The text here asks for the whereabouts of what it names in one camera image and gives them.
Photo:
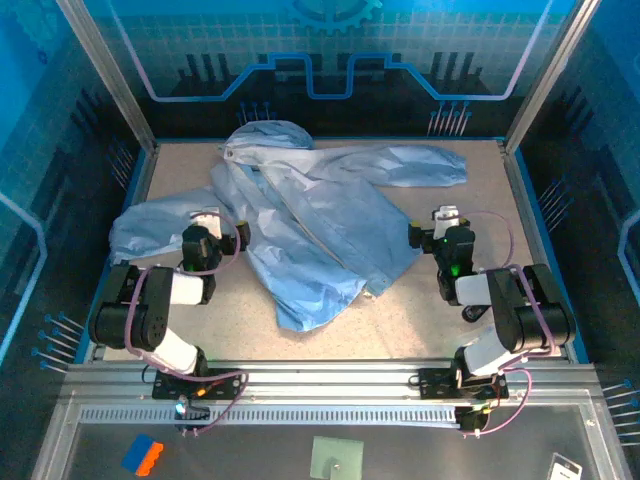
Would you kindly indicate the light blue jacket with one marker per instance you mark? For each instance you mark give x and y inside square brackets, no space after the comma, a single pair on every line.
[325,215]

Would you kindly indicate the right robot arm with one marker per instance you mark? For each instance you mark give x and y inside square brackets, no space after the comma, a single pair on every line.
[520,310]

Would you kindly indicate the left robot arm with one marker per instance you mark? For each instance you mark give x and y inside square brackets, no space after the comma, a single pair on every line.
[150,310]

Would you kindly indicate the small black object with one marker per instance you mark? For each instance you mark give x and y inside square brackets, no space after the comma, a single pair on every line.
[474,314]

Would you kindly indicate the black control box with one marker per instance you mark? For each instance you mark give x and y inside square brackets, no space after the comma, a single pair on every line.
[470,420]
[192,412]

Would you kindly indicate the blue and orange block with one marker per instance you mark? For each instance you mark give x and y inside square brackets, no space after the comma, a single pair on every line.
[142,455]

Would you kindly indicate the green square plate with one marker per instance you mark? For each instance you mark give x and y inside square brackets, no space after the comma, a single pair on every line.
[336,457]

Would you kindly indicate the white and black card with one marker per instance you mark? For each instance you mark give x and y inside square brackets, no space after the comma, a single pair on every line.
[565,467]

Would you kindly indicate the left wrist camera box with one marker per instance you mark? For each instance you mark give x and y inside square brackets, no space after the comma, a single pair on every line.
[210,220]

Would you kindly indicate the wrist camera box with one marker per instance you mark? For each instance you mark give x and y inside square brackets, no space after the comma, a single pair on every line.
[210,220]
[445,220]

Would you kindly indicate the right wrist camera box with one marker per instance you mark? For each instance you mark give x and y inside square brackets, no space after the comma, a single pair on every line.
[445,220]

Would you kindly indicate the aluminium side rail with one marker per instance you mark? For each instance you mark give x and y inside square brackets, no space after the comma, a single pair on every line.
[522,200]
[145,175]

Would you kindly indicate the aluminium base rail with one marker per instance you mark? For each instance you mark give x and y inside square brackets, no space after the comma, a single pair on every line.
[325,380]

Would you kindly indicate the aluminium frame post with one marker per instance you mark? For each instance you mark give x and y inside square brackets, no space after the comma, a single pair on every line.
[107,75]
[550,75]

